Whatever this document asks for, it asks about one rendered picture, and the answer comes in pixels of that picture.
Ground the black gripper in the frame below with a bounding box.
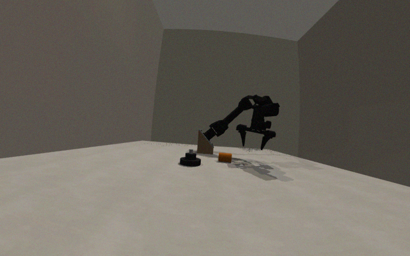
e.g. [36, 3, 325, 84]
[236, 116, 276, 150]

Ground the orange-brown tapered knob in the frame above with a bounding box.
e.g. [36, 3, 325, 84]
[218, 153, 232, 162]

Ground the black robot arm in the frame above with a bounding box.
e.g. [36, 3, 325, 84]
[203, 95, 280, 141]

